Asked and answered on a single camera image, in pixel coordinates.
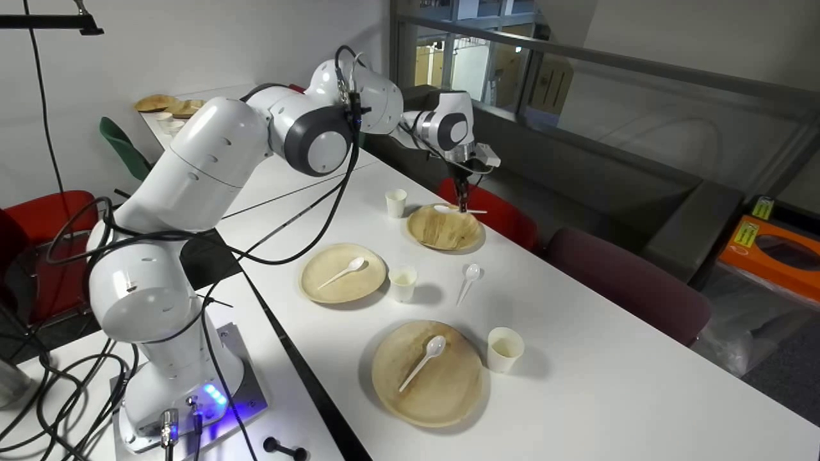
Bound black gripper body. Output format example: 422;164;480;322
451;164;477;210

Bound dark maroon chair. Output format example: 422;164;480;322
542;228;710;347

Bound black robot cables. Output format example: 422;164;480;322
0;15;366;461

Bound far white paper cup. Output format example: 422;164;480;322
385;187;408;219

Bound middle white paper cup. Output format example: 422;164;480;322
390;270;418;302

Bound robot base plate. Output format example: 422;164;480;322
116;322;266;454

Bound far wooden plate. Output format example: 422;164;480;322
408;206;485;254

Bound white spoon on middle plate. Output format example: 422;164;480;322
316;256;369;289

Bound near white paper cup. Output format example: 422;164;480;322
487;327;526;375

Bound white spoon on near plate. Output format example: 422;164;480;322
396;336;448;394

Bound near wooden plate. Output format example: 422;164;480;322
372;320;489;431

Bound middle wooden plate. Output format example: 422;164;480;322
299;244;387;308

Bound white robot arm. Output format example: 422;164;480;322
86;60;475;435

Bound wooden plate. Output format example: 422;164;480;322
299;244;387;308
408;206;485;254
372;320;489;431

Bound orange recycling bin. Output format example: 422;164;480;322
719;216;820;302

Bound white spoon on plate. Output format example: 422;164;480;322
396;336;448;394
316;256;369;289

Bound red office chair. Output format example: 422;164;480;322
0;189;98;325

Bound white paper cup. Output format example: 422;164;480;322
385;187;408;219
487;327;526;375
390;270;418;302

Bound green chair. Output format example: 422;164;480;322
100;119;152;179

